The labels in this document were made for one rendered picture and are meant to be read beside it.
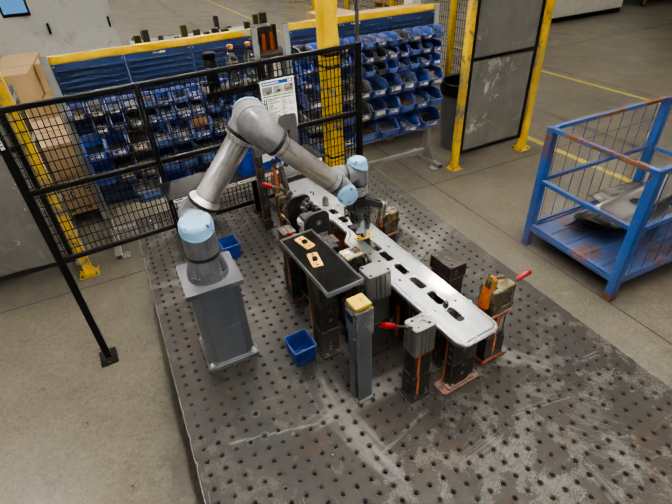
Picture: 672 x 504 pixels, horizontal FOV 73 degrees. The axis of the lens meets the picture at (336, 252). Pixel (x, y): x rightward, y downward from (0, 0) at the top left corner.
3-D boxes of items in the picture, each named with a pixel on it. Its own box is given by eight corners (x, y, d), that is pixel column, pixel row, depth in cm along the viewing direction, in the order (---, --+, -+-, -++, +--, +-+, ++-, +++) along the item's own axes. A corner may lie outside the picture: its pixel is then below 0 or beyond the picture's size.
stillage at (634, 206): (627, 204, 398) (668, 94, 343) (724, 251, 338) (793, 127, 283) (520, 242, 360) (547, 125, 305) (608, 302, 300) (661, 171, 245)
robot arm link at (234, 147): (173, 234, 162) (248, 99, 144) (172, 214, 173) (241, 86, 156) (205, 246, 168) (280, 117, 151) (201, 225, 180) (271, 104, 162)
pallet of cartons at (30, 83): (106, 161, 530) (71, 67, 469) (29, 176, 507) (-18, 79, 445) (105, 128, 621) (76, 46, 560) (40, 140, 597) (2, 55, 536)
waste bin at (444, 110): (489, 147, 508) (500, 80, 466) (453, 157, 492) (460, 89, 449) (460, 133, 546) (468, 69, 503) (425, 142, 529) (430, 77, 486)
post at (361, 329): (375, 396, 168) (375, 308, 142) (358, 405, 165) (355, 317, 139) (364, 382, 173) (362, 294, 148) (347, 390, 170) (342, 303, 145)
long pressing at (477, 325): (508, 325, 154) (509, 322, 153) (458, 353, 145) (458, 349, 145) (315, 175, 253) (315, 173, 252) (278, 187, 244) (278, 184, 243)
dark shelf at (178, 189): (325, 160, 265) (325, 155, 264) (170, 205, 231) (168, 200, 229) (307, 148, 281) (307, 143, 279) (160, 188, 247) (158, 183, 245)
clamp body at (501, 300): (507, 353, 181) (525, 283, 160) (480, 369, 176) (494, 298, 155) (487, 336, 189) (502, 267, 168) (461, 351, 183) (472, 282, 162)
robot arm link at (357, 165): (342, 156, 179) (363, 152, 180) (344, 181, 185) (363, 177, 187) (349, 164, 172) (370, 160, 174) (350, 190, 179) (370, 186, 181)
